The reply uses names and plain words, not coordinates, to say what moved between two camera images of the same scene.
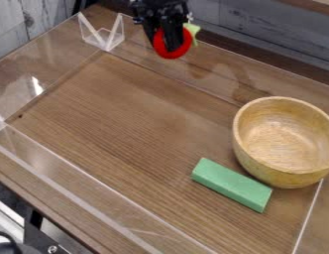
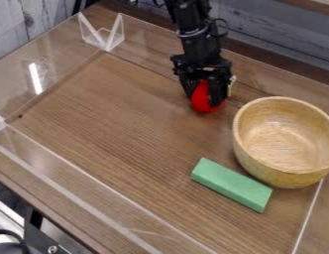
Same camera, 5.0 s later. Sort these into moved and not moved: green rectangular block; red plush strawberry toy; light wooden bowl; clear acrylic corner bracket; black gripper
Moved: red plush strawberry toy; black gripper
Not moved: clear acrylic corner bracket; light wooden bowl; green rectangular block
